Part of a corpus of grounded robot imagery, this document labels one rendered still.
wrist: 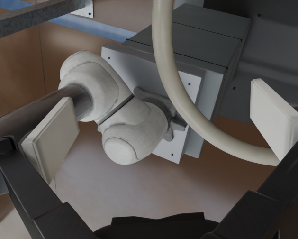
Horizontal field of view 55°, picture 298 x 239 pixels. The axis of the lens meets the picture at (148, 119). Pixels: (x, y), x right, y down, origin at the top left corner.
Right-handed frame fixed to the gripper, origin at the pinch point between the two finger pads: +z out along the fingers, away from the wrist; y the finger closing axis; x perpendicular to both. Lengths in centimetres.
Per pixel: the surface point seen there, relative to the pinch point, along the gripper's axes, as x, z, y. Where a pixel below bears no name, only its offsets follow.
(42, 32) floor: -12, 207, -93
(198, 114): -11.8, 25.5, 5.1
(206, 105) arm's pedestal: -33, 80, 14
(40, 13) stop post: 3, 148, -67
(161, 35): 1.6, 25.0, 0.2
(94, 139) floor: -110, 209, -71
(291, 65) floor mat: -39, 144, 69
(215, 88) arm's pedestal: -26, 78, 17
